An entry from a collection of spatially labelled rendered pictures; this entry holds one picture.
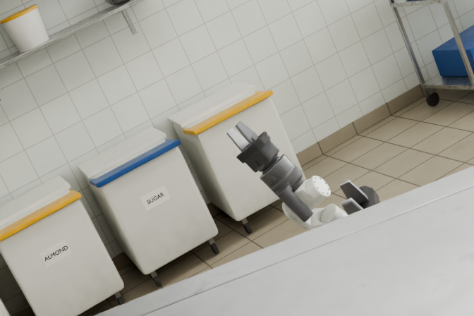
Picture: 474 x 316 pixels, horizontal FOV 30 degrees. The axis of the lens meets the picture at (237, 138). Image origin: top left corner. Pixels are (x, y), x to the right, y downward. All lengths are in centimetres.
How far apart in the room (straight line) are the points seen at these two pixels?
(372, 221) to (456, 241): 7
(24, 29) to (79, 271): 143
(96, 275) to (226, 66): 168
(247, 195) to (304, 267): 483
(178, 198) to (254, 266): 465
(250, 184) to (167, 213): 54
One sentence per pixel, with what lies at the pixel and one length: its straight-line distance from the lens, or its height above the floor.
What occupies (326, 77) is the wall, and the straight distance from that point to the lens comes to 621.
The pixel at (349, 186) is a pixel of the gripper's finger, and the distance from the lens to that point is 160.
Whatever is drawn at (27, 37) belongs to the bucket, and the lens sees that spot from 533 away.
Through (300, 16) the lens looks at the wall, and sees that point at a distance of 611.
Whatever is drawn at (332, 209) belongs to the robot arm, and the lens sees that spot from 230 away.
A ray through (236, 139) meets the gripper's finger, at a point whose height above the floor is 143.
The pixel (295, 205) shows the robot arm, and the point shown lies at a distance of 221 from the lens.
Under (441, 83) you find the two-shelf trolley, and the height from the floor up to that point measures 18.
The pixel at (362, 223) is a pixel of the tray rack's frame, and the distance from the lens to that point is 56.
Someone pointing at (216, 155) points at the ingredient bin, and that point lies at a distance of 525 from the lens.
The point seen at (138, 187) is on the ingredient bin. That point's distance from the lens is 513.
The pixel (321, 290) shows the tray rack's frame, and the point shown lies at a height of 182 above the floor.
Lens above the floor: 205
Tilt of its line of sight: 16 degrees down
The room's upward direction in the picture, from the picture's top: 24 degrees counter-clockwise
